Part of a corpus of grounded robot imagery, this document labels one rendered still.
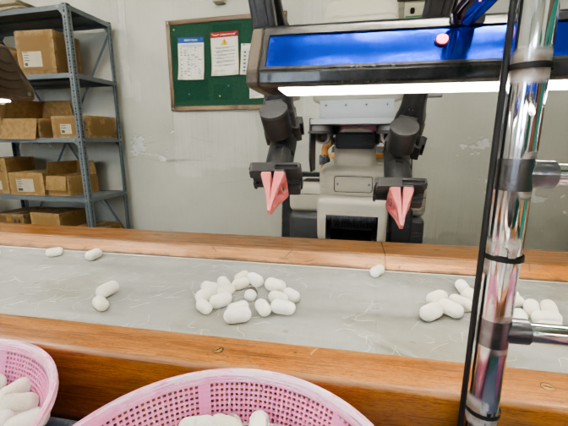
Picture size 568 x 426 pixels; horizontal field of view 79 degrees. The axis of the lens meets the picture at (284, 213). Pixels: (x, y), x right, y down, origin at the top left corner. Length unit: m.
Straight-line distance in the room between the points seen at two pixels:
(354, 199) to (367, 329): 0.67
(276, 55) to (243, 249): 0.43
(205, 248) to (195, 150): 2.14
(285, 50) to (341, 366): 0.34
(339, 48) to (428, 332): 0.36
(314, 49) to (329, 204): 0.75
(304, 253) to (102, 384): 0.41
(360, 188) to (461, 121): 1.55
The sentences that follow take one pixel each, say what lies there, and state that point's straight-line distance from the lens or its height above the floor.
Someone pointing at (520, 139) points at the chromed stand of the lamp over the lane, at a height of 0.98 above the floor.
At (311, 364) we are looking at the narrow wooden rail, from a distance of 0.37.
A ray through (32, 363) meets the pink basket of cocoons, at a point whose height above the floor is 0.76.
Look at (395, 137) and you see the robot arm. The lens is 0.74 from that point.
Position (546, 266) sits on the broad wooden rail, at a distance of 0.78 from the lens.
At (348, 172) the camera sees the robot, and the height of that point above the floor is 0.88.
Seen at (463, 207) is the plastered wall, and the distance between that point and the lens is 2.65.
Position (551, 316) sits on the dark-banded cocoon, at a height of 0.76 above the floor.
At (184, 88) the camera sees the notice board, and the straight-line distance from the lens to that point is 2.89.
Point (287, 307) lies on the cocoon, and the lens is 0.50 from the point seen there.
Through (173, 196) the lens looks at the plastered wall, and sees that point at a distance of 3.00.
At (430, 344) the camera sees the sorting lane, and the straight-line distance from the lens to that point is 0.48.
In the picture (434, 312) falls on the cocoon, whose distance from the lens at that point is 0.52.
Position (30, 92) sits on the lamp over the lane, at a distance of 0.66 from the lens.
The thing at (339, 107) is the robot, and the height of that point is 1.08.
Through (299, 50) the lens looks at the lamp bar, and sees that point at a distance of 0.42.
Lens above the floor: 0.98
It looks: 12 degrees down
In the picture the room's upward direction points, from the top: straight up
